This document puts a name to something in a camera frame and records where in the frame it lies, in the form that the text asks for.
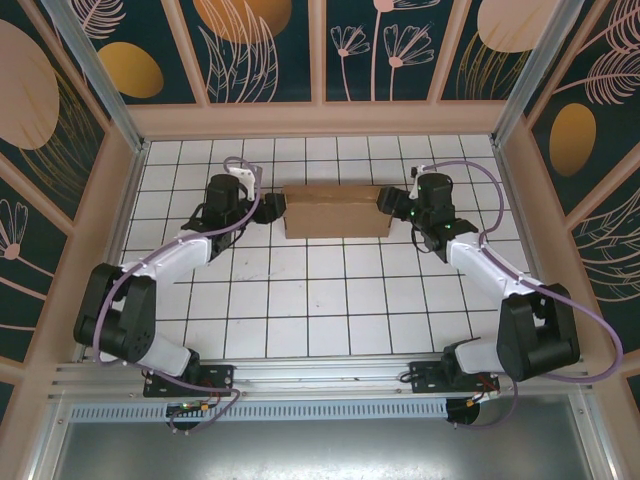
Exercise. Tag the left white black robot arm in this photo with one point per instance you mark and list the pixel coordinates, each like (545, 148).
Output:
(170, 257)

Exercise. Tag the left aluminium side rail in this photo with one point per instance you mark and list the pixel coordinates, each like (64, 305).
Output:
(129, 200)

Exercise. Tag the yellow power connector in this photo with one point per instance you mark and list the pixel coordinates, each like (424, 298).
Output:
(206, 409)
(472, 401)

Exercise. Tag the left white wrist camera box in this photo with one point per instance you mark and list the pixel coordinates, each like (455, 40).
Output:
(248, 180)

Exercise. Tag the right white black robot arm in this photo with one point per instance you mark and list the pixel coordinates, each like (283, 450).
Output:
(495, 270)

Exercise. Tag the brown cardboard box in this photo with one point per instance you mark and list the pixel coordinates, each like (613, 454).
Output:
(337, 217)

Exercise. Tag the aluminium mounting rail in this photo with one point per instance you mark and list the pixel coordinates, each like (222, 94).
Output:
(320, 372)

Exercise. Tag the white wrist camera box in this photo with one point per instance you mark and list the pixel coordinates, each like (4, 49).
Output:
(248, 180)
(415, 190)

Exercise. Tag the left yellow power connector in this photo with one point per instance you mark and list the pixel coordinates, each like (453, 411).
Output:
(206, 409)

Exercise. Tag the left aluminium corner post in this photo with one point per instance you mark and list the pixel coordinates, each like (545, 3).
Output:
(100, 75)

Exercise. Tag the right aluminium corner post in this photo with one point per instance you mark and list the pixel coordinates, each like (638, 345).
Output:
(537, 70)

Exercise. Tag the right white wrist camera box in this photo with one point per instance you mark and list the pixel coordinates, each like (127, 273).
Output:
(415, 190)

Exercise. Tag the grey metal sheet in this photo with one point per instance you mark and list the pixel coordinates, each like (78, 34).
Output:
(320, 452)

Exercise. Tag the right yellow power connector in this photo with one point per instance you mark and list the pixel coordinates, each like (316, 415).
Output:
(472, 401)

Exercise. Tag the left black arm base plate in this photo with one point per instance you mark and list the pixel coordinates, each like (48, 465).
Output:
(215, 377)

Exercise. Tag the aluminium corner post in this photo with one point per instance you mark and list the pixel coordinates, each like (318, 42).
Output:
(100, 75)
(537, 70)

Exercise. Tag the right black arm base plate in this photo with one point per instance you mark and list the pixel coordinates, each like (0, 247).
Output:
(425, 377)

